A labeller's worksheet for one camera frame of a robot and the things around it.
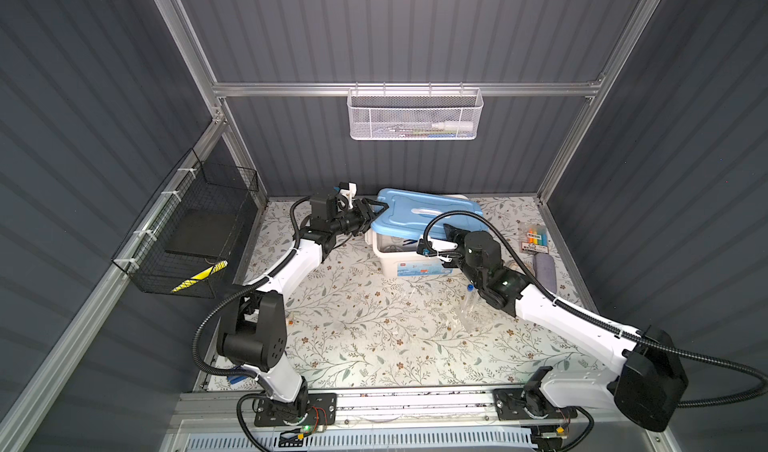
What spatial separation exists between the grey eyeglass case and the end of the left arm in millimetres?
562

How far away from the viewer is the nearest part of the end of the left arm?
0.67m

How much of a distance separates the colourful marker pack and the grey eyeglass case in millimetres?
15

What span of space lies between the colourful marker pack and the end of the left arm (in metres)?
0.56

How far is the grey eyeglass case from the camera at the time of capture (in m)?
0.95

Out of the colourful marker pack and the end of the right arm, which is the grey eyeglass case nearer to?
the colourful marker pack

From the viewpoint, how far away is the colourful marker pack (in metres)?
1.04
